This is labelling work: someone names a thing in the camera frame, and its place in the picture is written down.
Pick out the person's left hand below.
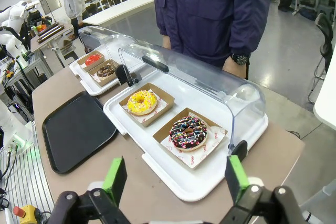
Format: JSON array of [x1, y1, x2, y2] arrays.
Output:
[[222, 57, 248, 80]]

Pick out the clear dome cover, black handle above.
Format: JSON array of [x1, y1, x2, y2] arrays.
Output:
[[118, 42, 266, 156], [78, 26, 139, 63]]

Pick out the black plastic serving tray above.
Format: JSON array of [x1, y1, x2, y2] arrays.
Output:
[[41, 90, 118, 174]]

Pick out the chocolate donut, brown sprinkles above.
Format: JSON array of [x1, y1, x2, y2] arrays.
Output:
[[96, 65, 116, 78]]

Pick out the black wrist watch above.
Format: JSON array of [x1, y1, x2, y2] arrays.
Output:
[[230, 52, 250, 66]]

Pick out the white printed paper liner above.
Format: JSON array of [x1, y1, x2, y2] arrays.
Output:
[[160, 112, 227, 169], [122, 90, 169, 125]]

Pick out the black cable bundle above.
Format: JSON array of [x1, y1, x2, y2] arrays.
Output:
[[0, 144, 19, 196]]

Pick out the red glazed donut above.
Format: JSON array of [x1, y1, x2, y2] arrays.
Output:
[[85, 54, 103, 66]]

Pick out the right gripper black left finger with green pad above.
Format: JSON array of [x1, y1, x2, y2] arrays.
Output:
[[48, 156, 132, 224]]

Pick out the person in navy jacket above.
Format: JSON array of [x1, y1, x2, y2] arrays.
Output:
[[151, 0, 271, 80]]

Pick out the long white table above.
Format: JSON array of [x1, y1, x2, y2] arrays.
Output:
[[82, 0, 155, 27]]

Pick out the chocolate donut, rainbow sprinkles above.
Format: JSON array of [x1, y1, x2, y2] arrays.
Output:
[[169, 115, 208, 153]]

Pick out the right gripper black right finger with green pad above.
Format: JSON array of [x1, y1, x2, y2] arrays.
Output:
[[219, 155, 302, 224]]

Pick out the yellow glazed sprinkle donut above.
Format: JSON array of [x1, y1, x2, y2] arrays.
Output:
[[127, 90, 158, 116]]

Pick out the yellow emergency stop button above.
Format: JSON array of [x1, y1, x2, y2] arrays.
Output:
[[13, 205, 43, 224]]

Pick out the brown cardboard donut tray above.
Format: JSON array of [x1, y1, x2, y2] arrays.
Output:
[[152, 107, 228, 169], [88, 60, 120, 88], [119, 82, 175, 127], [77, 50, 106, 73]]

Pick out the white round-edged table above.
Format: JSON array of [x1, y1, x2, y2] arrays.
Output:
[[313, 58, 336, 132]]

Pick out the black mesh office chair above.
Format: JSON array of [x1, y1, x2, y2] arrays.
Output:
[[307, 13, 334, 103]]

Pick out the white display case base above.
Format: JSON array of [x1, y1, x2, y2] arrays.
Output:
[[69, 50, 142, 97], [103, 77, 269, 202]]

